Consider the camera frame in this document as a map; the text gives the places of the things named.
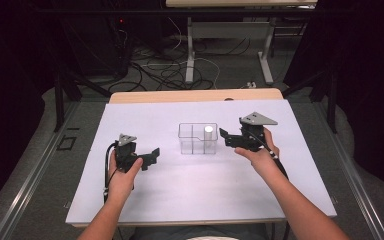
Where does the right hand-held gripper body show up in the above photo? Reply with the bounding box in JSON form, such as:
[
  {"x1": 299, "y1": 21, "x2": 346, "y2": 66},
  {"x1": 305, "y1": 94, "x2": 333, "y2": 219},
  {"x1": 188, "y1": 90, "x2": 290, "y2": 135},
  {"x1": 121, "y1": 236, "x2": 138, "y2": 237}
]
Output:
[{"x1": 228, "y1": 111, "x2": 279, "y2": 153}]

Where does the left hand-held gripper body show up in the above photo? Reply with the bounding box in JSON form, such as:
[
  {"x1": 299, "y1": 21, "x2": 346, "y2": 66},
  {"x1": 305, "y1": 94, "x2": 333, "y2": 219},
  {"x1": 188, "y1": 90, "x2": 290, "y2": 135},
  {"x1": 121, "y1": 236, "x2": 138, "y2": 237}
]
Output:
[{"x1": 114, "y1": 133, "x2": 152, "y2": 174}]

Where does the white cylinder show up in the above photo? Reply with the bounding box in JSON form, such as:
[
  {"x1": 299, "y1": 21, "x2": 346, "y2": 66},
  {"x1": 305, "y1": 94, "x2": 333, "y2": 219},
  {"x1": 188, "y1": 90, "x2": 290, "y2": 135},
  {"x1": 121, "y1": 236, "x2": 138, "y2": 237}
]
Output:
[{"x1": 203, "y1": 125, "x2": 214, "y2": 155}]

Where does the clear plastic organizer box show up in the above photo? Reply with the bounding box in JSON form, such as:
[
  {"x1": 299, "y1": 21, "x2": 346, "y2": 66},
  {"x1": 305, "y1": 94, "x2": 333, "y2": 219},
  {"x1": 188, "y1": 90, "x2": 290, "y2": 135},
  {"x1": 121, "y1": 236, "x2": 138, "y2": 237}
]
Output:
[{"x1": 178, "y1": 122, "x2": 219, "y2": 156}]

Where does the person's right hand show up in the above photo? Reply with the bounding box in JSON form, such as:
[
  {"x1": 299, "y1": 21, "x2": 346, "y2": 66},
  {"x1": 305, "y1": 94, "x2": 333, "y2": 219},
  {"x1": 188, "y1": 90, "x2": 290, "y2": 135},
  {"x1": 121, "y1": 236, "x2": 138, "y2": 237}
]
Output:
[{"x1": 234, "y1": 128, "x2": 281, "y2": 178}]

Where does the person's left hand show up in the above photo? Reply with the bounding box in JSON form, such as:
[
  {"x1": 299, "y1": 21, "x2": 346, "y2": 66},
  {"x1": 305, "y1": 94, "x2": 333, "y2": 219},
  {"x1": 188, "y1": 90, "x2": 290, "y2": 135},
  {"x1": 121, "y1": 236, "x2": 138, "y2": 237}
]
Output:
[{"x1": 107, "y1": 150, "x2": 144, "y2": 202}]

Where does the white table mat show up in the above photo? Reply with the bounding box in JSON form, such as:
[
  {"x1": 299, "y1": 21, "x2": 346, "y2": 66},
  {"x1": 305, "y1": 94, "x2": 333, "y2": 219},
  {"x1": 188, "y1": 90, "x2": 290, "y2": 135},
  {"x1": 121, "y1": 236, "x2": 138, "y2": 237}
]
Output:
[{"x1": 65, "y1": 99, "x2": 338, "y2": 225}]

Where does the black metal stand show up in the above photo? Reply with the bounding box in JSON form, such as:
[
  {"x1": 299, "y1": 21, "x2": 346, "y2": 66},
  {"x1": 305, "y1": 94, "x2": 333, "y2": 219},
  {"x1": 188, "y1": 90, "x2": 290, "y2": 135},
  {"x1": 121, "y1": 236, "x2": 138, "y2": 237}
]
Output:
[
  {"x1": 53, "y1": 64, "x2": 113, "y2": 133},
  {"x1": 281, "y1": 65, "x2": 340, "y2": 135}
]

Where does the white metal-legged desk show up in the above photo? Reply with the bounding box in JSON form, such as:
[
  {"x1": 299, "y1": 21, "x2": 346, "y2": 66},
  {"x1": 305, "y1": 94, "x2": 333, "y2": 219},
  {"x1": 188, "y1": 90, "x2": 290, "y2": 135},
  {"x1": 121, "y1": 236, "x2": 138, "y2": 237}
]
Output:
[{"x1": 165, "y1": 0, "x2": 319, "y2": 86}]

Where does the dark computer tower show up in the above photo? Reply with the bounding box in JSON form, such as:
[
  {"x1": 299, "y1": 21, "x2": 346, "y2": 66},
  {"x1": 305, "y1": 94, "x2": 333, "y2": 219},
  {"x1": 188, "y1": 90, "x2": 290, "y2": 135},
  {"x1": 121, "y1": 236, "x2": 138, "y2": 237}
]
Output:
[{"x1": 63, "y1": 13, "x2": 132, "y2": 78}]

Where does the black curtain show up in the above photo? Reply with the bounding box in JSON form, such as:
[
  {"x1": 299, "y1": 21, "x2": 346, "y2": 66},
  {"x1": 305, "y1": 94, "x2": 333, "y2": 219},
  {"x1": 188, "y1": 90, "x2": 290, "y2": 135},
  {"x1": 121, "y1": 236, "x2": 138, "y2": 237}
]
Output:
[
  {"x1": 283, "y1": 0, "x2": 384, "y2": 198},
  {"x1": 0, "y1": 0, "x2": 58, "y2": 214}
]

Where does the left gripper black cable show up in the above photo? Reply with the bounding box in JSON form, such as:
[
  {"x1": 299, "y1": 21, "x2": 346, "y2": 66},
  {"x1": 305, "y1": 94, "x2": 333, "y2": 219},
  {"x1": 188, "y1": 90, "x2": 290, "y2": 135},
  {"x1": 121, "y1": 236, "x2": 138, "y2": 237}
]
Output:
[{"x1": 103, "y1": 141, "x2": 120, "y2": 205}]

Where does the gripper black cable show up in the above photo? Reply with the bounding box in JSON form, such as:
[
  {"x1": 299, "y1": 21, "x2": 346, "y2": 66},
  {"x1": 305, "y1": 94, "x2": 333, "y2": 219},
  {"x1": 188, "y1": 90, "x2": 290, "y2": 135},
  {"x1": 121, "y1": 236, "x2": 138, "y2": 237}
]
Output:
[
  {"x1": 246, "y1": 129, "x2": 290, "y2": 182},
  {"x1": 103, "y1": 141, "x2": 120, "y2": 205}
]

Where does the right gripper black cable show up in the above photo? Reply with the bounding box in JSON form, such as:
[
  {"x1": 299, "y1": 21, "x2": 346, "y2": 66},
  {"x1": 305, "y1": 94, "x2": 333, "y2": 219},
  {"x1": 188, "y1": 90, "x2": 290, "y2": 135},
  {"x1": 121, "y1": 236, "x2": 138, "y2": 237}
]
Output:
[{"x1": 246, "y1": 129, "x2": 290, "y2": 182}]

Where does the white floor cable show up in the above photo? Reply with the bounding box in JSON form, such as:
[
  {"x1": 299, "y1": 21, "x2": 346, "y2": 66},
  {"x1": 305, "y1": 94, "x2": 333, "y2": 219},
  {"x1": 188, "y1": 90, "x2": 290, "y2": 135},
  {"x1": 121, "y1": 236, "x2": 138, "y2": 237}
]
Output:
[{"x1": 146, "y1": 16, "x2": 222, "y2": 90}]

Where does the tangle of black floor cables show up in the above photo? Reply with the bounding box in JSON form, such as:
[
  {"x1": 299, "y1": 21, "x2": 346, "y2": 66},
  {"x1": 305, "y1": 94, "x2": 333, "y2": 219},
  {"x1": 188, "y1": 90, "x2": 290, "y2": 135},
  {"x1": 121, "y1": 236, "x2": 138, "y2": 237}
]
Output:
[{"x1": 107, "y1": 36, "x2": 252, "y2": 93}]

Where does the metal floor rail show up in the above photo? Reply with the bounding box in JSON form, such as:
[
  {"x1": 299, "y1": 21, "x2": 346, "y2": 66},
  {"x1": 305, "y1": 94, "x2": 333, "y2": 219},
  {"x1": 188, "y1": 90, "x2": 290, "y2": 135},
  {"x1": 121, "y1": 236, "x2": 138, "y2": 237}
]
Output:
[
  {"x1": 0, "y1": 99, "x2": 82, "y2": 240},
  {"x1": 314, "y1": 99, "x2": 384, "y2": 240}
]

